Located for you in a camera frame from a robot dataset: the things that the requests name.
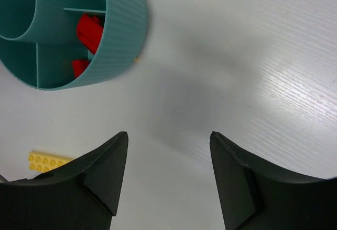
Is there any small red lego brick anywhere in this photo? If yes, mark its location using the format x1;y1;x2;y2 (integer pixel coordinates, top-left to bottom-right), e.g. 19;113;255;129
72;59;90;78

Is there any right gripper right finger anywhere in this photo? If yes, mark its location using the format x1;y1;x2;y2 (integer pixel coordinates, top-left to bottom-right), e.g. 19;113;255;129
210;132;336;229

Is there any red arch lego brick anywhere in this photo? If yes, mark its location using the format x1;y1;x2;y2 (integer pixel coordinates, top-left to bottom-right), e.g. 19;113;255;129
76;14;103;55

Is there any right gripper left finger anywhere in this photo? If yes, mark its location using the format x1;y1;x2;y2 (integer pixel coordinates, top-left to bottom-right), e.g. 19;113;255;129
1;132;128;229

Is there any yellow lego plate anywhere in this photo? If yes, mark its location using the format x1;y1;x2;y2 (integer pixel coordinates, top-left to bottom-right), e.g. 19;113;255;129
28;151;74;173

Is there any teal round divided container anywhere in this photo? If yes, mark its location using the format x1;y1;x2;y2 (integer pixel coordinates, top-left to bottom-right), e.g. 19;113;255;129
1;0;148;91

